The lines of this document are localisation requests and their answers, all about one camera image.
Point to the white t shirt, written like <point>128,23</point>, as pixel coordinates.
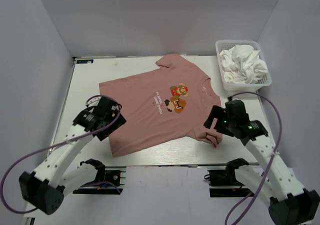
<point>242,64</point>

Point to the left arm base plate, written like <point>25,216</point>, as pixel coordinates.
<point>113,184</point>

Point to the white plastic basket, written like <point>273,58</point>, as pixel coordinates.
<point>227,44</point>

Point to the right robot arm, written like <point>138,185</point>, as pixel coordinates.
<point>286,198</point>

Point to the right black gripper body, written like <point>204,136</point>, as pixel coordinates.
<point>231,122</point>

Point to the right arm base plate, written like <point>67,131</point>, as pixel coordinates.
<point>221,186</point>

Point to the pink printed t shirt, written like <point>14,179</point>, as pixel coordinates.
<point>168,103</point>

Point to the dark label sticker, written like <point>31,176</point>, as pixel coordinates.
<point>84,61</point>

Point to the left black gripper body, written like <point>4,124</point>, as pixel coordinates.
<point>110,117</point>

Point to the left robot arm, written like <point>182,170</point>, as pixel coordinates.
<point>49,183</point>

